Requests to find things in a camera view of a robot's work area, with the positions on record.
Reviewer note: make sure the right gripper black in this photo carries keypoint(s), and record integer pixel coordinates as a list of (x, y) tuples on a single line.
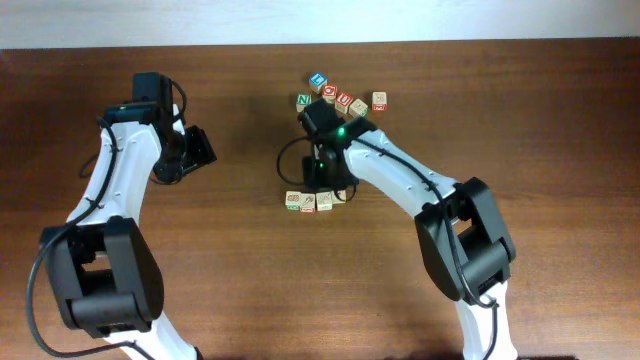
[(313, 181)]

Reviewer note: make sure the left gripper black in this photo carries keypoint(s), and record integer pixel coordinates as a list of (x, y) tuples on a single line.
[(201, 155)]

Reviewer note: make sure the plain picture wooden block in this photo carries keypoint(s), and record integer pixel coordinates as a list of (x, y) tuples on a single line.
[(324, 201)]

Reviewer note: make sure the yellow picture wooden block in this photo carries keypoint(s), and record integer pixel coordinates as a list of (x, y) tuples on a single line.
[(339, 197)]

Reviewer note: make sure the red picture wooden block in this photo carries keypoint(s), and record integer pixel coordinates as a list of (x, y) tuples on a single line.
[(307, 203)]

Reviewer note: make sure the green picture wooden block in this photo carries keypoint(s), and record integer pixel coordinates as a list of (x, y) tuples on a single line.
[(292, 200)]

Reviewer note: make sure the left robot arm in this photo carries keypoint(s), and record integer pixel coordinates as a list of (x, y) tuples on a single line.
[(103, 275)]

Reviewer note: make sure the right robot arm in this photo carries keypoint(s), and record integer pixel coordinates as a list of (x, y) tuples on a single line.
[(464, 242)]

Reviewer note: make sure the green edged picture block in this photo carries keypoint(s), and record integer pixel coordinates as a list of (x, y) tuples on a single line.
[(358, 108)]

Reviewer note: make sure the red U wooden block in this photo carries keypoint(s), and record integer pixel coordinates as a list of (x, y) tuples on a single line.
[(342, 102)]

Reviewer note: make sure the green N wooden block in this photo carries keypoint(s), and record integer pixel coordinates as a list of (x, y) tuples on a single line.
[(302, 101)]

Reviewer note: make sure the red C wooden block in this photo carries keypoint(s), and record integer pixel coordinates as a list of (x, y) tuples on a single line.
[(329, 93)]

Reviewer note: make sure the red edged picture block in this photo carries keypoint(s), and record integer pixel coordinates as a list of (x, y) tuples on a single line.
[(379, 101)]

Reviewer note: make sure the blue L wooden block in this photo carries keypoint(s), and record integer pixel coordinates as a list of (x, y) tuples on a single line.
[(317, 81)]

